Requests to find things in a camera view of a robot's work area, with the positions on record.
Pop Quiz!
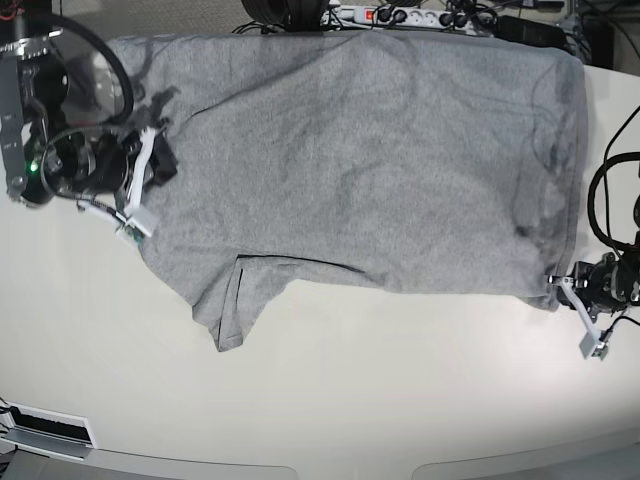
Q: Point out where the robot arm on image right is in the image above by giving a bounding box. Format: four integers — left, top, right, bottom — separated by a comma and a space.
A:
547, 108, 639, 328

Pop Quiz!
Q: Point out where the black power adapter box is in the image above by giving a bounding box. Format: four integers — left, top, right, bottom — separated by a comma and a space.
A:
493, 15, 572, 53

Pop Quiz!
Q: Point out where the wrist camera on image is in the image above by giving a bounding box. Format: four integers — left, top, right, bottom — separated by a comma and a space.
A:
115, 205, 159, 247
579, 331, 610, 360

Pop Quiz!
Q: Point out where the table cable grommet box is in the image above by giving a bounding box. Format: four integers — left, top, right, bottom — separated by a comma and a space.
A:
1, 401, 98, 462

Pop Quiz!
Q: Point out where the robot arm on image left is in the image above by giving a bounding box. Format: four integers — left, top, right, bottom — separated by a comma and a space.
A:
1, 1, 177, 225

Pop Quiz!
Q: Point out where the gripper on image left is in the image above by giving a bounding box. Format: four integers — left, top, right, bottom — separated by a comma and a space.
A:
44, 115, 178, 220

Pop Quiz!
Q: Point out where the white power strip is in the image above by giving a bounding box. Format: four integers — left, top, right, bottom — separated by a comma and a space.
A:
320, 2, 478, 36

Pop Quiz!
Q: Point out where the grey t-shirt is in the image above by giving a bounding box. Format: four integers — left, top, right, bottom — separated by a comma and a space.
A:
111, 32, 588, 351

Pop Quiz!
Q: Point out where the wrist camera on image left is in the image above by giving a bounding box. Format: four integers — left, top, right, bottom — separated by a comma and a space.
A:
115, 205, 159, 247

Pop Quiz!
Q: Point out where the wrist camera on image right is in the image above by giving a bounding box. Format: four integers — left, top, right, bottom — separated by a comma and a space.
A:
579, 331, 610, 360

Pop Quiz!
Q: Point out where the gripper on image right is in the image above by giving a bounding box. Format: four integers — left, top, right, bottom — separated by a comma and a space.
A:
547, 253, 630, 322

